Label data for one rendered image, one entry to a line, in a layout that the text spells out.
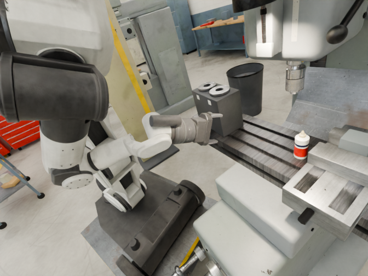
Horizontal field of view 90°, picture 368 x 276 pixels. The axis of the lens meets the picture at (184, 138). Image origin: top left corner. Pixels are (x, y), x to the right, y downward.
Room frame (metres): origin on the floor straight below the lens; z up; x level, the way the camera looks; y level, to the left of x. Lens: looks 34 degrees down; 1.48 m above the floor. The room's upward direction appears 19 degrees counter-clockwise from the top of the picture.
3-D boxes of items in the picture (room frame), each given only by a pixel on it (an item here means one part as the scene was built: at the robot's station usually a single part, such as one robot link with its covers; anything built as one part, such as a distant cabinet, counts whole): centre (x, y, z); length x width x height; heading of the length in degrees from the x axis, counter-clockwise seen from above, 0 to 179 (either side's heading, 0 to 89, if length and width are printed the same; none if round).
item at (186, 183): (0.81, 0.08, 0.50); 0.20 x 0.05 x 0.20; 41
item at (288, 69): (0.46, -0.36, 1.26); 0.05 x 0.05 x 0.01
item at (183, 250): (0.82, 0.43, 0.20); 0.78 x 0.68 x 0.40; 41
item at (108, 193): (0.84, 0.46, 0.68); 0.21 x 0.20 x 0.13; 41
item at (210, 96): (0.79, -0.20, 1.06); 0.22 x 0.12 x 0.20; 16
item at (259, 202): (0.46, -0.36, 0.82); 0.50 x 0.35 x 0.12; 113
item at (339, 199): (0.29, -0.39, 1.01); 0.35 x 0.15 x 0.11; 114
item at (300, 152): (0.43, -0.37, 1.01); 0.04 x 0.04 x 0.11
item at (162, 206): (0.82, 0.44, 0.59); 0.64 x 0.52 x 0.33; 41
